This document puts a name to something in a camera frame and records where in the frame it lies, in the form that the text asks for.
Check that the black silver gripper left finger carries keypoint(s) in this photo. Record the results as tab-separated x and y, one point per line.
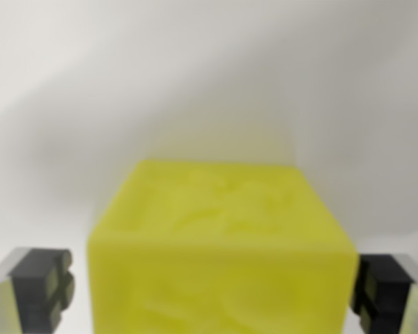
38	288

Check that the black silver gripper right finger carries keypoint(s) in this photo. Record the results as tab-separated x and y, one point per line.
386	292

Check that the yellow embossed cube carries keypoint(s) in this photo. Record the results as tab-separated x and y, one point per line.
223	250

